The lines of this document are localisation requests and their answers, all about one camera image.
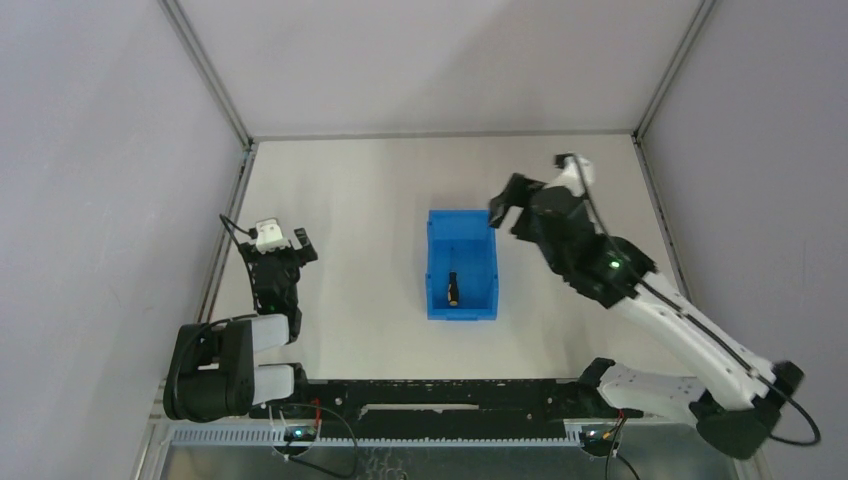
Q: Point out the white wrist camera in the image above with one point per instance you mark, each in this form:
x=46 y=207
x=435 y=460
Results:
x=269 y=236
x=577 y=173

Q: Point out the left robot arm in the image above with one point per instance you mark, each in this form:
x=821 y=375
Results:
x=214 y=372

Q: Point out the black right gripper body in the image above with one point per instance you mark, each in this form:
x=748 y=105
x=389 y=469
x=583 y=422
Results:
x=525 y=207

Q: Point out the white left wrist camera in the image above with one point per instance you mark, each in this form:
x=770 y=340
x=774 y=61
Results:
x=269 y=236

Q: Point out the left green circuit board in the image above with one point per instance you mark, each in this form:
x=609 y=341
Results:
x=300 y=434

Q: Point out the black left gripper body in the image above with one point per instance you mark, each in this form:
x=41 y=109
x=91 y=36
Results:
x=279 y=257

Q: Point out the right green circuit board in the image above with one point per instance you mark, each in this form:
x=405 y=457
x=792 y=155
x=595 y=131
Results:
x=597 y=443

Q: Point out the blue plastic bin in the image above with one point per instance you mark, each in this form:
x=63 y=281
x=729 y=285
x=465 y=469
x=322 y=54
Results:
x=476 y=264

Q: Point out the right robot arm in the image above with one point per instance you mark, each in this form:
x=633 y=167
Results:
x=732 y=397

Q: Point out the grey slotted cable duct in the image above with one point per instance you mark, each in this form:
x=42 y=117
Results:
x=264 y=435

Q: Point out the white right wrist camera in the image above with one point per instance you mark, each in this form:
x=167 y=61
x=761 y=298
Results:
x=577 y=173

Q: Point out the black yellow handled screwdriver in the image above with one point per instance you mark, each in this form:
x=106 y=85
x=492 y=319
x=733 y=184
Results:
x=453 y=292

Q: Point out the green circuit board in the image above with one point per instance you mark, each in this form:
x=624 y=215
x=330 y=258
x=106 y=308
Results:
x=300 y=434
x=597 y=443

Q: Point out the aluminium frame front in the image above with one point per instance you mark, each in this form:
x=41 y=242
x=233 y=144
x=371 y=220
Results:
x=649 y=447

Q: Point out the black mounting rail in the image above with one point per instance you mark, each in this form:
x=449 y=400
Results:
x=479 y=409

